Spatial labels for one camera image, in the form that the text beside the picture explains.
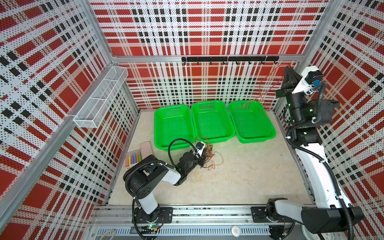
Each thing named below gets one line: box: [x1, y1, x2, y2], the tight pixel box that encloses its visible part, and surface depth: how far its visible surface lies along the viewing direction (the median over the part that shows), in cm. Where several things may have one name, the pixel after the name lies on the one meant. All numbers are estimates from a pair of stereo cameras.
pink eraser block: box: [140, 141, 153, 160], surface depth 98 cm
